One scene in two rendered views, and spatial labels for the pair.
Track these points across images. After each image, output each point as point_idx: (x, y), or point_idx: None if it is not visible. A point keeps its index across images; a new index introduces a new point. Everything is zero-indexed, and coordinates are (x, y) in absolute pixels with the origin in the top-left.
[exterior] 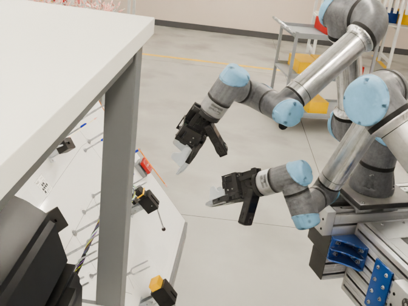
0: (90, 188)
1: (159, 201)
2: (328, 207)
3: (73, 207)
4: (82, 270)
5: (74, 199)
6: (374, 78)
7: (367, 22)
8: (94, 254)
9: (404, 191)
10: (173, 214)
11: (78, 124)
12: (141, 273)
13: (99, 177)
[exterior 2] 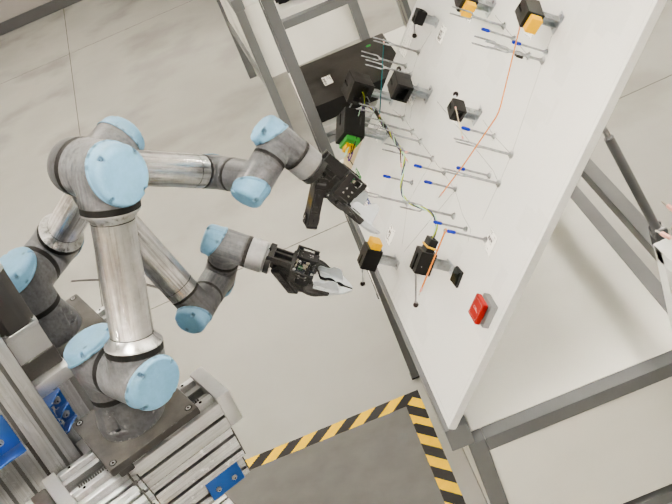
0: (460, 185)
1: (414, 272)
2: (199, 375)
3: (446, 156)
4: (415, 171)
5: (451, 159)
6: (105, 119)
7: None
8: (422, 188)
9: (83, 437)
10: (452, 389)
11: (512, 162)
12: (411, 269)
13: (470, 204)
